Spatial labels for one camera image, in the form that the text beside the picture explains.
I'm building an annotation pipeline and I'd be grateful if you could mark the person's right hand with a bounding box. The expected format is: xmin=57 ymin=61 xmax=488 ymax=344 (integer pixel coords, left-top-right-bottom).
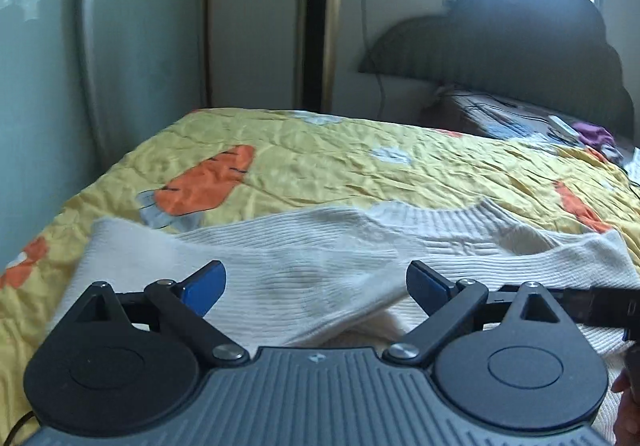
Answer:
xmin=611 ymin=368 xmax=640 ymax=446

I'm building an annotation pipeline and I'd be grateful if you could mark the black wall cable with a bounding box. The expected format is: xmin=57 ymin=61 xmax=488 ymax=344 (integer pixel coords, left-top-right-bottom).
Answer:
xmin=359 ymin=0 xmax=388 ymax=113

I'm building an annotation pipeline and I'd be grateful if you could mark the yellow carrot print blanket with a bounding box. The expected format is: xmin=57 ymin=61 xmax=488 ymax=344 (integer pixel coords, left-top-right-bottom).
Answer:
xmin=0 ymin=107 xmax=640 ymax=446

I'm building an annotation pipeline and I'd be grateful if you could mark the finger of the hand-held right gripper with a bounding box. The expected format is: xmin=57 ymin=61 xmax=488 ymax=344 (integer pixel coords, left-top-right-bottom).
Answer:
xmin=552 ymin=285 xmax=640 ymax=329

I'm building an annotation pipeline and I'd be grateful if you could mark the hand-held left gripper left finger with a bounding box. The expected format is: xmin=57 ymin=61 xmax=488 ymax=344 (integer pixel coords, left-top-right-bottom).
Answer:
xmin=74 ymin=260 xmax=249 ymax=367

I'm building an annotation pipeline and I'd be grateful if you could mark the grey striped cloth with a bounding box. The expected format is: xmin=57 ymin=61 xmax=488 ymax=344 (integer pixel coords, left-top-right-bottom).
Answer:
xmin=599 ymin=142 xmax=627 ymax=166

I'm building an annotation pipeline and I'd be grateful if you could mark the white knit sweater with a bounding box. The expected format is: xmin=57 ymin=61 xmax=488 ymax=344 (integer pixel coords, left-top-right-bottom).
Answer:
xmin=47 ymin=200 xmax=640 ymax=446

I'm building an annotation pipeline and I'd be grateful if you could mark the white glossy wardrobe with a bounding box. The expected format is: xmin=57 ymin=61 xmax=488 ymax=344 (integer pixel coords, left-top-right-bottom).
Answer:
xmin=0 ymin=0 xmax=213 ymax=272

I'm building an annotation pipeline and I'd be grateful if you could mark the grey padded headboard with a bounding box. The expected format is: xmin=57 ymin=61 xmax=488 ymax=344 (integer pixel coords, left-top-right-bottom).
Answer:
xmin=358 ymin=0 xmax=636 ymax=134

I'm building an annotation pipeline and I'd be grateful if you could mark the patterned pillow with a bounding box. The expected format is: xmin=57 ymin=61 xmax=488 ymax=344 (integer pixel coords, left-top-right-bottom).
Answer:
xmin=419 ymin=85 xmax=640 ymax=162

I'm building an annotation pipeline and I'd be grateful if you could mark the gold tower air conditioner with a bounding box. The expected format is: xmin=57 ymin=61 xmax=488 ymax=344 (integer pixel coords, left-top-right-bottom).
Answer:
xmin=294 ymin=0 xmax=346 ymax=112

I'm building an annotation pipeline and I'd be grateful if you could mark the purple cloth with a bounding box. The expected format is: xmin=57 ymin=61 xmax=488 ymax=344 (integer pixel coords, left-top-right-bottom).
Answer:
xmin=572 ymin=121 xmax=615 ymax=149

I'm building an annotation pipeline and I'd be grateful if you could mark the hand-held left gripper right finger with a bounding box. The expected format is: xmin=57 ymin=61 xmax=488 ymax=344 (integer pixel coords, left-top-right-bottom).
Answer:
xmin=384 ymin=260 xmax=567 ymax=363

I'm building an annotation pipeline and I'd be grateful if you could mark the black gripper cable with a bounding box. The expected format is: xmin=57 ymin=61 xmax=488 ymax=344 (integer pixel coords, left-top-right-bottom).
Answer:
xmin=9 ymin=412 xmax=37 ymax=443

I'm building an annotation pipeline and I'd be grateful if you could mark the white remote control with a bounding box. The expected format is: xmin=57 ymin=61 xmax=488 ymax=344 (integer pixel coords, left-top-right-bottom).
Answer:
xmin=547 ymin=113 xmax=581 ymax=143

